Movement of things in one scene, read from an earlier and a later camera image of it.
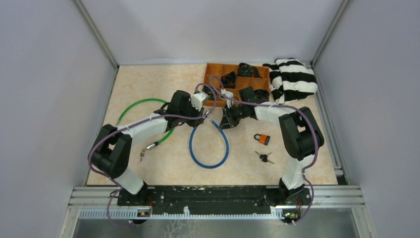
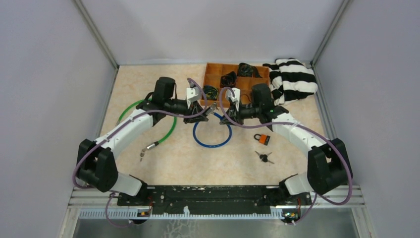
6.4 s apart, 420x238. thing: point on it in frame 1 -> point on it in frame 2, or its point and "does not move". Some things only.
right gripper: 228,121 does not move
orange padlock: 263,139 does not move
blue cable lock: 227,152 -> 212,110
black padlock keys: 263,157 does not move
